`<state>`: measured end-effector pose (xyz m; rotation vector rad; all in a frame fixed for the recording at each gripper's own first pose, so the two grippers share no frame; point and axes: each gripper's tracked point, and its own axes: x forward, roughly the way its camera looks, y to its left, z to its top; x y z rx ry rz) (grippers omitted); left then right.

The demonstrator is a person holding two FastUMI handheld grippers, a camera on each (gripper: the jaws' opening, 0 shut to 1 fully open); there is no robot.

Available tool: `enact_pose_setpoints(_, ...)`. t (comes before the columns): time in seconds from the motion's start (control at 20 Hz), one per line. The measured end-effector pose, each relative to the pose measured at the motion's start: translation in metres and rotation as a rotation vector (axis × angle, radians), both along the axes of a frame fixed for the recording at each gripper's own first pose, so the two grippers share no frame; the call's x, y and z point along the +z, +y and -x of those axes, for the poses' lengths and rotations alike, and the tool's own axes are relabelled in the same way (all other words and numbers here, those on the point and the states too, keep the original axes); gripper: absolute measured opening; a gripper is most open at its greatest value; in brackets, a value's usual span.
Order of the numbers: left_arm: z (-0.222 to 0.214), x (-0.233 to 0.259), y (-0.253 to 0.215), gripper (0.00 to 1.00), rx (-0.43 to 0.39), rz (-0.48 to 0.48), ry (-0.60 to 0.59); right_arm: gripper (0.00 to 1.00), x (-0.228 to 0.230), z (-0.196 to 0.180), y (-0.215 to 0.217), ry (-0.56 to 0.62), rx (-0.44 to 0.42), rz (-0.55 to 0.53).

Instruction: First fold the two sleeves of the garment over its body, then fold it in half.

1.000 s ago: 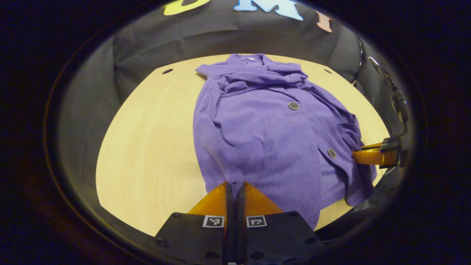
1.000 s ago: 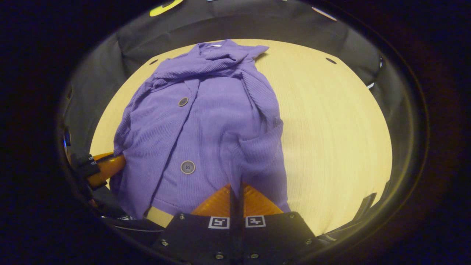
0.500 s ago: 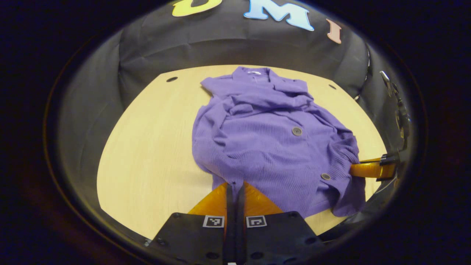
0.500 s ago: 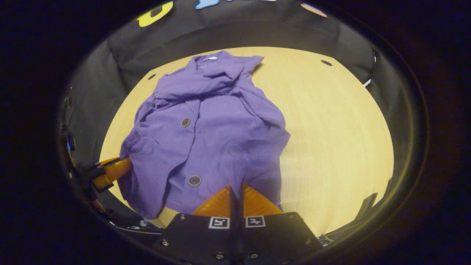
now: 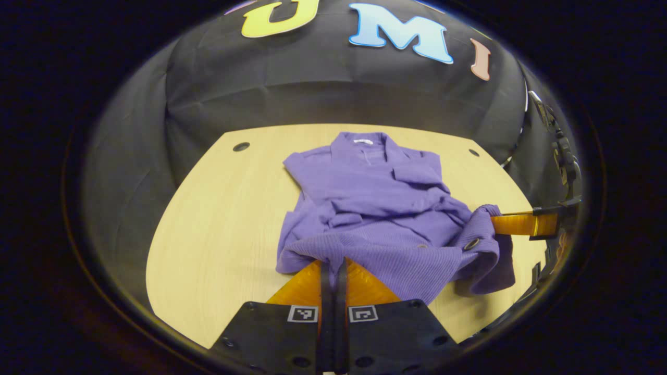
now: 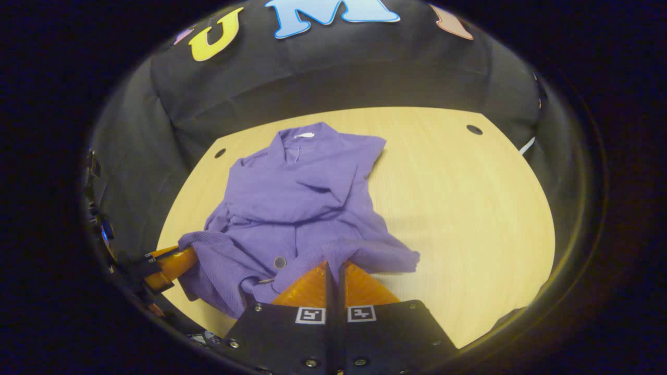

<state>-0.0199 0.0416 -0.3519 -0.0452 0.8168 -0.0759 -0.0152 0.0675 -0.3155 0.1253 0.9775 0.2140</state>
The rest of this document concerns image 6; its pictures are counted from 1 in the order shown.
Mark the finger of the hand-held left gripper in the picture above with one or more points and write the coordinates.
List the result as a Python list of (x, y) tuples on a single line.
[(177, 263)]

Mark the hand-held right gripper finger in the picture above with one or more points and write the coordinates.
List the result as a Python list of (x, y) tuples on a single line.
[(329, 294), (341, 294)]

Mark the purple cardigan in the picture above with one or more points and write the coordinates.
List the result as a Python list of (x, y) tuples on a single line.
[(302, 198)]

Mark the black backdrop cloth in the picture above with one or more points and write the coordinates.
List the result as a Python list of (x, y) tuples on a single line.
[(312, 67)]

